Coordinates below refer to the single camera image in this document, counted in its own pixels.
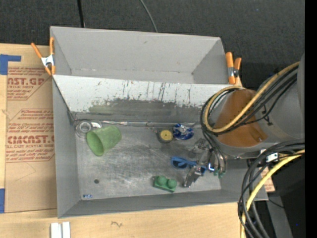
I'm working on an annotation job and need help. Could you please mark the brown cardboard board red print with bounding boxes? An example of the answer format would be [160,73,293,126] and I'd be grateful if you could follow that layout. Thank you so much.
[0,43,58,214]

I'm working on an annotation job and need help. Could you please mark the green two-stud toy block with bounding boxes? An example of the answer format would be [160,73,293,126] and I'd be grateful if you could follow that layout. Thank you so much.
[152,175,178,193]

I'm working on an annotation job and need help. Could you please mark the clear glass jar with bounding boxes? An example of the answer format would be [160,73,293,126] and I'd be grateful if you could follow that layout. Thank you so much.
[76,119,103,137]

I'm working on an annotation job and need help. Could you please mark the grey metal bin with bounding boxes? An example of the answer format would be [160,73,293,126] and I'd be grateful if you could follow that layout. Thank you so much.
[49,25,269,219]

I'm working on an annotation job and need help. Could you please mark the blue sunglasses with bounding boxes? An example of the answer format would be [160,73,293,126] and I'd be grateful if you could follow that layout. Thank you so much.
[170,156,208,175]

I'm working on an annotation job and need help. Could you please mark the shiny blue crumpled packet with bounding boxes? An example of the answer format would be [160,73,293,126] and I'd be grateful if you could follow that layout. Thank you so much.
[172,123,194,141]

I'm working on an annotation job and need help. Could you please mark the green plastic cup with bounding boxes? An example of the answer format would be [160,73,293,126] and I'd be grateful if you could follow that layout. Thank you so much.
[86,125,122,157]

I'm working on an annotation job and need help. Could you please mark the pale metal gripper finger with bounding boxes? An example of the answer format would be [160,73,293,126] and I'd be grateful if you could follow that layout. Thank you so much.
[188,138,210,158]
[183,166,203,188]

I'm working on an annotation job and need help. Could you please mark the yellow and black wheel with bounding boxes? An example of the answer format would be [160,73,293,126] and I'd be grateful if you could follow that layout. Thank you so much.
[156,129,174,144]

